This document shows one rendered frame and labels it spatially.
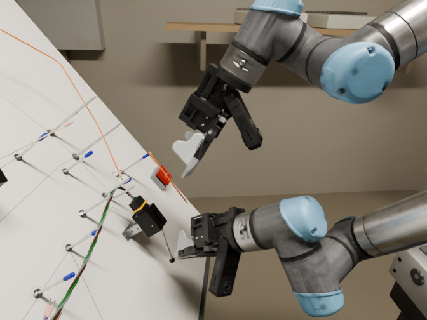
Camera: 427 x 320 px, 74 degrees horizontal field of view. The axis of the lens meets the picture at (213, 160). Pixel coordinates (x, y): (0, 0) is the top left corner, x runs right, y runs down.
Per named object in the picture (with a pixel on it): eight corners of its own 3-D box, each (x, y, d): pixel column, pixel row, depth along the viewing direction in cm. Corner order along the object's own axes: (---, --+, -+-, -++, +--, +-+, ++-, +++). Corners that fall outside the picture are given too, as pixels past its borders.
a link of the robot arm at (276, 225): (322, 253, 42) (298, 200, 43) (262, 261, 49) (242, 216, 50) (335, 232, 49) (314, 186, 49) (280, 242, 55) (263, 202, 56)
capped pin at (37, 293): (30, 293, 43) (67, 273, 40) (37, 286, 45) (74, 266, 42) (36, 301, 43) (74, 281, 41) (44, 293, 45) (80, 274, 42)
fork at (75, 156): (74, 152, 66) (117, 119, 61) (80, 157, 66) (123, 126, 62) (70, 155, 64) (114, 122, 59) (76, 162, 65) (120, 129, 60)
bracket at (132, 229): (127, 241, 65) (143, 233, 64) (121, 233, 65) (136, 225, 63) (136, 230, 70) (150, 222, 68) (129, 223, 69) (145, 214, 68)
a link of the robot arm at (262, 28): (317, 9, 44) (273, -25, 41) (276, 72, 48) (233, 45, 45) (299, 9, 51) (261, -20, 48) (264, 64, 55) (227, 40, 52)
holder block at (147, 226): (148, 237, 64) (161, 230, 63) (133, 218, 63) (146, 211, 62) (154, 227, 68) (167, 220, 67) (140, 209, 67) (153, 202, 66)
